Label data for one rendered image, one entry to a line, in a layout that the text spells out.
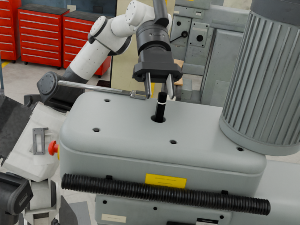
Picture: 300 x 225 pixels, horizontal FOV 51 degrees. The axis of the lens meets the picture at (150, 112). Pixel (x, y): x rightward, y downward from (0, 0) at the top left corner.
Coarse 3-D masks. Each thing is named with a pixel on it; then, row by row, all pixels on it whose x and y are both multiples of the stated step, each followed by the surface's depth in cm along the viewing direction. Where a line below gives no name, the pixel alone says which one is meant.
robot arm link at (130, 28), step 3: (168, 15) 87; (171, 18) 88; (171, 21) 88; (126, 24) 94; (168, 24) 87; (126, 27) 95; (129, 27) 93; (132, 27) 94; (168, 27) 87; (129, 30) 95; (132, 30) 94; (168, 30) 88; (132, 33) 97; (135, 33) 95
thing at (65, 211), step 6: (66, 204) 220; (60, 210) 215; (66, 210) 216; (72, 210) 216; (60, 216) 211; (66, 216) 211; (72, 216) 212; (18, 222) 202; (60, 222) 206; (66, 222) 207; (72, 222) 208
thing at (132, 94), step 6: (60, 84) 85; (66, 84) 85; (72, 84) 85; (78, 84) 85; (84, 84) 86; (96, 90) 85; (102, 90) 85; (108, 90) 85; (114, 90) 85; (120, 90) 86; (126, 90) 86; (132, 90) 87; (132, 96) 84; (138, 96) 84; (144, 96) 84
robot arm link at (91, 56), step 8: (96, 24) 106; (104, 24) 104; (96, 32) 104; (88, 40) 110; (96, 40) 109; (88, 48) 110; (96, 48) 109; (104, 48) 110; (80, 56) 112; (88, 56) 110; (96, 56) 111; (104, 56) 112; (72, 64) 113; (80, 64) 112; (88, 64) 112; (96, 64) 113; (80, 72) 112; (88, 72) 113
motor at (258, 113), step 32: (256, 0) 61; (288, 0) 56; (256, 32) 62; (288, 32) 56; (256, 64) 63; (288, 64) 59; (256, 96) 64; (288, 96) 62; (224, 128) 73; (256, 128) 67; (288, 128) 65
